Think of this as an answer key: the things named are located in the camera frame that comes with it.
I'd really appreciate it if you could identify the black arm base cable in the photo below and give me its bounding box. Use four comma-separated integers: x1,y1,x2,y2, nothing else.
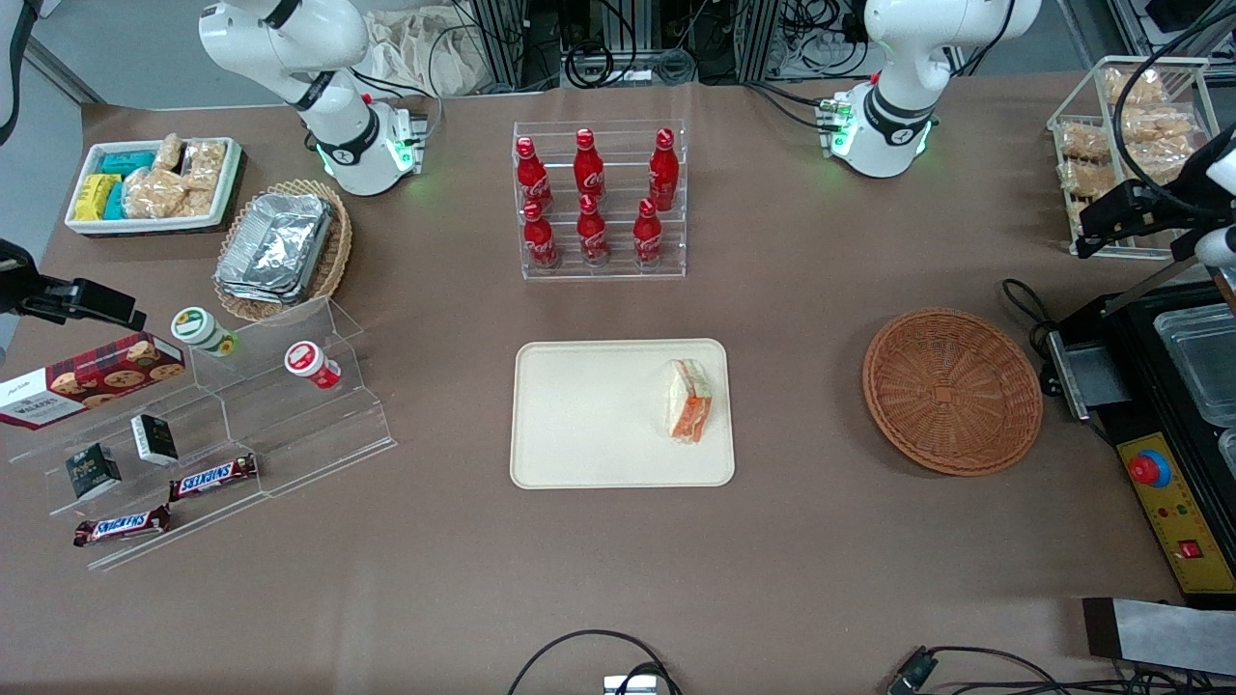
744,80,839,131
350,66,445,146

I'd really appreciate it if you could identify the black looped cable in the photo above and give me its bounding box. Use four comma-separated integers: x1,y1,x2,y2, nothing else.
507,629,682,695

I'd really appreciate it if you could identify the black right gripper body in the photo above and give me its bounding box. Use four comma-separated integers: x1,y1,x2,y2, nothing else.
0,239,44,318

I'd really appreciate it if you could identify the black machine power cable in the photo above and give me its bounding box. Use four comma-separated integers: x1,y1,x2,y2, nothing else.
999,278,1058,363

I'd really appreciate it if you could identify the light oval wicker basket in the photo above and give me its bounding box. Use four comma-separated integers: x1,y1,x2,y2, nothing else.
212,178,353,324

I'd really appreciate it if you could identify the clear acrylic bottle rack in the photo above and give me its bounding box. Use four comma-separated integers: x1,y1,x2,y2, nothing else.
512,120,688,282

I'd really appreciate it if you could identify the small black gold-lettered box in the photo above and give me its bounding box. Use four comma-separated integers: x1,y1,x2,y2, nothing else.
65,442,124,501

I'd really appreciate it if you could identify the brown round wicker basket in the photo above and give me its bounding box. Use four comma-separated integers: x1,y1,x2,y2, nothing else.
861,307,1045,478

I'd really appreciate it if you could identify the grey black-edged flat panel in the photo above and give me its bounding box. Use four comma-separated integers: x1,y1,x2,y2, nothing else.
1081,597,1236,677

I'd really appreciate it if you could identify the yellow snack packet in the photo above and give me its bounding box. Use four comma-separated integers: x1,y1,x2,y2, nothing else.
73,173,122,222

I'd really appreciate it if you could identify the brown Snickers bar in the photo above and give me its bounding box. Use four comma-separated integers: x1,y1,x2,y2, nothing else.
73,504,172,548
168,453,259,502

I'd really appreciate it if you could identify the triangular sandwich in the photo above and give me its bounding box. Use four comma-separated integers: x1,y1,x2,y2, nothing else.
662,358,714,444

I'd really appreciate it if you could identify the red cola bottle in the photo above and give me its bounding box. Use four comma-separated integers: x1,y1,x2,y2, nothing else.
632,198,664,268
648,128,680,211
574,128,606,207
576,194,610,267
516,136,554,215
522,200,561,270

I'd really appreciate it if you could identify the clear plastic container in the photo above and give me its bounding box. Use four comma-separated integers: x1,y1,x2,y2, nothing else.
1154,303,1236,427

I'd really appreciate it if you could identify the green lid yogurt cup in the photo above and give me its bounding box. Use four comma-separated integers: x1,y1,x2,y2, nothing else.
171,306,239,359

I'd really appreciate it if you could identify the fried snack bag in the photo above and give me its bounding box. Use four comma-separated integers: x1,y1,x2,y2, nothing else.
1059,124,1111,160
1104,69,1169,107
1057,159,1121,199
1115,104,1198,146

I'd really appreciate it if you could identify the red lid yogurt cup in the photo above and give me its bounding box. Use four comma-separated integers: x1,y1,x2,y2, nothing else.
284,340,343,391

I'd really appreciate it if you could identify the white rectangular snack tray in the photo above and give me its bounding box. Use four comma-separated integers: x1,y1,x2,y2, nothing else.
64,136,244,237

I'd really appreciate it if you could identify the aluminium foil container stack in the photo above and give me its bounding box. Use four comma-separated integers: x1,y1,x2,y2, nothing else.
214,192,335,306

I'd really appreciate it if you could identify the clear acrylic stepped display stand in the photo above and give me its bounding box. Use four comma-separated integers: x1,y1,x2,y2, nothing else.
8,294,399,572

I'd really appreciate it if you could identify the aluminium frame post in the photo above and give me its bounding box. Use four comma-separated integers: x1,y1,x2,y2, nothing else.
470,0,530,93
736,0,781,83

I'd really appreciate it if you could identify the beige cloth bag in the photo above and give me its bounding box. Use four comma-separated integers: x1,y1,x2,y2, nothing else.
362,8,489,97

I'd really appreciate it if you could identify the white wire snack rack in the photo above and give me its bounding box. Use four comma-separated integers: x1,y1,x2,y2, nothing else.
1048,56,1220,260

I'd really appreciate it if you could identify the red tartan cookie box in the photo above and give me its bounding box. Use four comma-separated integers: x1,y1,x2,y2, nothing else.
0,331,186,431

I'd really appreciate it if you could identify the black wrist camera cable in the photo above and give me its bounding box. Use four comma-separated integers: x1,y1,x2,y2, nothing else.
1110,5,1236,218

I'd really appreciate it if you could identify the black coiled cable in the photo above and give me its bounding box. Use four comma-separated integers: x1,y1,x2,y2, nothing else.
563,43,614,88

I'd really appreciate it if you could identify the black yellow-panel sealing machine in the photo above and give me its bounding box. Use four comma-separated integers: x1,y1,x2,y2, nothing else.
1043,246,1236,609

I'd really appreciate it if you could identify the small black white-labelled box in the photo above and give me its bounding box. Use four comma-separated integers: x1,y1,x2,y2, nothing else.
130,413,181,467

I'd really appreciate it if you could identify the beige plastic serving tray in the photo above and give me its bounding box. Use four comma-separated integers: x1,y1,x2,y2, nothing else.
510,338,737,490

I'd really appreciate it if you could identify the red emergency stop button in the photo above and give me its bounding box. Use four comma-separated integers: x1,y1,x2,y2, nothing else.
1128,449,1172,490

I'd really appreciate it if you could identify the black cable with plug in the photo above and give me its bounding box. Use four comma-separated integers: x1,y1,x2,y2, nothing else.
886,645,1236,695

